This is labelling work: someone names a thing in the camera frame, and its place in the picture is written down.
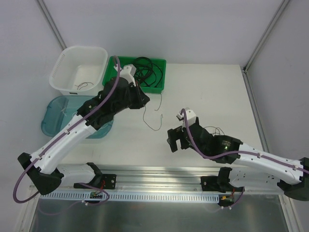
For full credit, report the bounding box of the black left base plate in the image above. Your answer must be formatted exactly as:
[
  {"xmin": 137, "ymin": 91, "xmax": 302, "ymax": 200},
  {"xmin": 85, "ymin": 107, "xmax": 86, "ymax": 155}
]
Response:
[{"xmin": 87, "ymin": 174, "xmax": 117, "ymax": 189}]

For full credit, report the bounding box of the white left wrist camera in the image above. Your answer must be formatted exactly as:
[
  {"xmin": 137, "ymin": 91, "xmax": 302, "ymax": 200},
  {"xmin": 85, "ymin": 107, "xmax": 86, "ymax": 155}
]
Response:
[{"xmin": 117, "ymin": 64, "xmax": 136, "ymax": 86}]

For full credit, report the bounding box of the white slotted cable duct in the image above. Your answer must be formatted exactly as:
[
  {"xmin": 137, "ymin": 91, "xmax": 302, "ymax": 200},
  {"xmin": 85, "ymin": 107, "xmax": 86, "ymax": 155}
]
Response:
[{"xmin": 41, "ymin": 190, "xmax": 219, "ymax": 203}]

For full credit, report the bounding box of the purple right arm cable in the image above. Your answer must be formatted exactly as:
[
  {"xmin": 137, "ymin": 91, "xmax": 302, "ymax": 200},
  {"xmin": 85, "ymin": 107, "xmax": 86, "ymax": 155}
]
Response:
[{"xmin": 181, "ymin": 108, "xmax": 309, "ymax": 174}]

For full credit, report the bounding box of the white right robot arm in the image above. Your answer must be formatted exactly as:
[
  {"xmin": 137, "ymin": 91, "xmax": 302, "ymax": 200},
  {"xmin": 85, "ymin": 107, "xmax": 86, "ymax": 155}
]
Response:
[{"xmin": 167, "ymin": 120, "xmax": 309, "ymax": 201}]

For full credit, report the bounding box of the teal translucent plastic bin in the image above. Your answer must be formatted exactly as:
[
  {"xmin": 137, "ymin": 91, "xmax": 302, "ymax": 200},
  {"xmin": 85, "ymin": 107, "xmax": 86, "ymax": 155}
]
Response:
[{"xmin": 40, "ymin": 95, "xmax": 114, "ymax": 140}]

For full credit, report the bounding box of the white plastic basin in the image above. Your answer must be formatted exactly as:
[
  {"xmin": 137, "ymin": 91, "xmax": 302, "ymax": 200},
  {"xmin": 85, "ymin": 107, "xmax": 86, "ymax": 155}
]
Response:
[{"xmin": 49, "ymin": 46, "xmax": 108, "ymax": 96}]

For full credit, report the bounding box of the aluminium mounting rail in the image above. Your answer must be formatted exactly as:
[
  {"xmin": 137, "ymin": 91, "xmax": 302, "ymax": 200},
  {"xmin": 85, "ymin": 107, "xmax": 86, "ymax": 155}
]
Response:
[{"xmin": 30, "ymin": 164, "xmax": 290, "ymax": 194}]

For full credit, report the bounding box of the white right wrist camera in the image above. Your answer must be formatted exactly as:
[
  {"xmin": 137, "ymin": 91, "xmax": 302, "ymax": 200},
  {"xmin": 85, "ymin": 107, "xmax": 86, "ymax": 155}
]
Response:
[{"xmin": 176, "ymin": 108, "xmax": 197, "ymax": 128}]

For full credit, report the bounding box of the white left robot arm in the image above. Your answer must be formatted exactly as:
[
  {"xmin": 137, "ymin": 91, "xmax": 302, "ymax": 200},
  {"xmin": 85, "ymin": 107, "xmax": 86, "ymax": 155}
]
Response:
[{"xmin": 17, "ymin": 77, "xmax": 150, "ymax": 195}]

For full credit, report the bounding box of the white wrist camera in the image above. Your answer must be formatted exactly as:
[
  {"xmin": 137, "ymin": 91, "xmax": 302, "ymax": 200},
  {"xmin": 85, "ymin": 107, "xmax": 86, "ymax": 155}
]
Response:
[
  {"xmin": 176, "ymin": 108, "xmax": 197, "ymax": 128},
  {"xmin": 117, "ymin": 64, "xmax": 136, "ymax": 86}
]

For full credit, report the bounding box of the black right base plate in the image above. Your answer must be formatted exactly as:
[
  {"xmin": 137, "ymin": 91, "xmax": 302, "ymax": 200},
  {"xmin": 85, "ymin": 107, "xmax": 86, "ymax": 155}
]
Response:
[{"xmin": 200, "ymin": 176, "xmax": 233, "ymax": 193}]

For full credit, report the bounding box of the black round usb cable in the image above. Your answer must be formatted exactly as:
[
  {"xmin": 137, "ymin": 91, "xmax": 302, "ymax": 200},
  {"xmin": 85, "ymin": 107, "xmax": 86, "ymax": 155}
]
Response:
[{"xmin": 149, "ymin": 64, "xmax": 165, "ymax": 87}]

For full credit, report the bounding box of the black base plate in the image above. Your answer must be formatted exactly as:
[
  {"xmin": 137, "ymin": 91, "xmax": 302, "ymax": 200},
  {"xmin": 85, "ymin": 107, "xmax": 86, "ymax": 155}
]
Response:
[
  {"xmin": 200, "ymin": 176, "xmax": 233, "ymax": 193},
  {"xmin": 87, "ymin": 174, "xmax": 117, "ymax": 189}
]

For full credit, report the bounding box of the green plastic tray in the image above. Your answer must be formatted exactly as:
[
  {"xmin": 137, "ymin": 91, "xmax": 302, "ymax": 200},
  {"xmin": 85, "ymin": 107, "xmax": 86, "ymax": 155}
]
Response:
[{"xmin": 101, "ymin": 56, "xmax": 167, "ymax": 95}]

